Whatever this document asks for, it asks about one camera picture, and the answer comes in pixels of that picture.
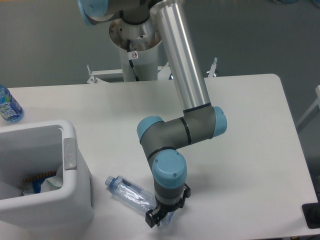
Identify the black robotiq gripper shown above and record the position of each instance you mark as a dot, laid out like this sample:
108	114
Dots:
153	217

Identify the clear plastic bottle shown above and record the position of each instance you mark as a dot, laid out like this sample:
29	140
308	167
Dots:
131	193

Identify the white plastic wrapper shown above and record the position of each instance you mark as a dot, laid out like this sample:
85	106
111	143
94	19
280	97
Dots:
54	182

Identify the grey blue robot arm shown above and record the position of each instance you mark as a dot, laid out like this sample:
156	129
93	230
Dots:
161	140

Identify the white trash can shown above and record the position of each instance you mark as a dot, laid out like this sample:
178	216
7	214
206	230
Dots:
32	148

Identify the blue snack packet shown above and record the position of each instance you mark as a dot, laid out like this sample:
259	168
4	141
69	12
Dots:
32	185

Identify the black clamp at table edge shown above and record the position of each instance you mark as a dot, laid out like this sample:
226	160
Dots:
311	213

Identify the blue labelled water bottle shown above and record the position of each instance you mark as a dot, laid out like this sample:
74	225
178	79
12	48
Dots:
10	110

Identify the white pedestal foot bracket right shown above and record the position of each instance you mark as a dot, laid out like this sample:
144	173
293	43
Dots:
212	72

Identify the white pedestal foot bracket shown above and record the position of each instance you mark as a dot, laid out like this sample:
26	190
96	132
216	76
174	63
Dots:
212	72
108	76

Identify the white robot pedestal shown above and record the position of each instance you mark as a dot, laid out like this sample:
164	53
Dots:
138	47

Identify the white frame at right edge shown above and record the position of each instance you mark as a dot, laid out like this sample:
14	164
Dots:
310	113

